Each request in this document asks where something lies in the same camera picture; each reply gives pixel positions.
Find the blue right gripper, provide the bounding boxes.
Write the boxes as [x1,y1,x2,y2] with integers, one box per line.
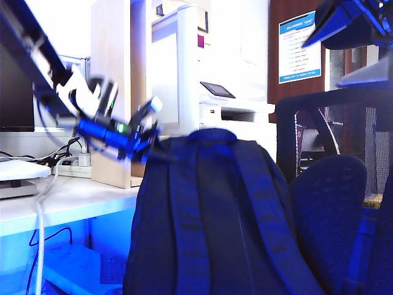
[302,0,393,90]

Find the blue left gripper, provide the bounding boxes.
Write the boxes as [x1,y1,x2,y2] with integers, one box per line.
[75,96,185,163]

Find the dark blue backpack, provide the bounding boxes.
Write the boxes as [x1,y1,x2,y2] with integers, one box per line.
[122,128,326,295]

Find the dark mesh office chair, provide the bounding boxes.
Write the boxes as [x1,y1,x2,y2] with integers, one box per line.
[274,87,393,295]

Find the white desk divider panel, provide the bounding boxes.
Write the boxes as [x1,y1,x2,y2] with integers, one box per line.
[152,14,181,136]

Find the beige wooden desk shelf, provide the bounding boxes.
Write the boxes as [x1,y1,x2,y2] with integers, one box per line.
[90,0,156,189]

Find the blue and white poster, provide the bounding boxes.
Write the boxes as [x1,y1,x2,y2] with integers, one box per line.
[278,10,322,84]

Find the white laser printer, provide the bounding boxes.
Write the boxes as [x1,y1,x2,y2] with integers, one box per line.
[198,81,277,167]

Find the black printer touchscreen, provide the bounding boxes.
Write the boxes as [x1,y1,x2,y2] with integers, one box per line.
[200,81,236,100]

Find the brown wooden door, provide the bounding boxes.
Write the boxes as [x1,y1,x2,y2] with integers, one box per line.
[267,0,326,107]

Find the white power strip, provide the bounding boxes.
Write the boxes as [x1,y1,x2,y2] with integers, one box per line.
[58,164,93,179]

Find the white monitor stand plate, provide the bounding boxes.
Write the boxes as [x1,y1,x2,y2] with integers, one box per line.
[0,160,52,182]

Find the black computer monitor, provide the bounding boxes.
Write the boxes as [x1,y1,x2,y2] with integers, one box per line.
[0,42,35,133]

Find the grey flat base box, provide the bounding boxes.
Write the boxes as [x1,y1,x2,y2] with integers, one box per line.
[0,180,38,199]

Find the yellow patterned item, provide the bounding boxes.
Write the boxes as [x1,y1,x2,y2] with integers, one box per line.
[362,196,383,210]

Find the white computer tower case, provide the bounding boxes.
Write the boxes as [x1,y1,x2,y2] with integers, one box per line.
[45,244,130,295]

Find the dark padded lumbar cushion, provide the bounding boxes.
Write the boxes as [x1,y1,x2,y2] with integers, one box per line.
[290,154,368,295]

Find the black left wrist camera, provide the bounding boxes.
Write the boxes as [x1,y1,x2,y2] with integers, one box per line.
[88,78,119,120]

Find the white rounded partition post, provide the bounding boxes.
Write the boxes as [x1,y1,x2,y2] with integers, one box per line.
[177,4,200,136]

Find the black tangled cables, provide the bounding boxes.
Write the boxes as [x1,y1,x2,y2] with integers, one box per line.
[0,136,81,167]

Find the black framed wall board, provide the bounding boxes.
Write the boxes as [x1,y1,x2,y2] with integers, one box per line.
[196,9,212,47]

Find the thin black cable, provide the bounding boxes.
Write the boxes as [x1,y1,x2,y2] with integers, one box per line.
[26,227,74,295]

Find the thick white cable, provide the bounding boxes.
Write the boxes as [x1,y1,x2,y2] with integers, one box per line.
[33,158,74,295]

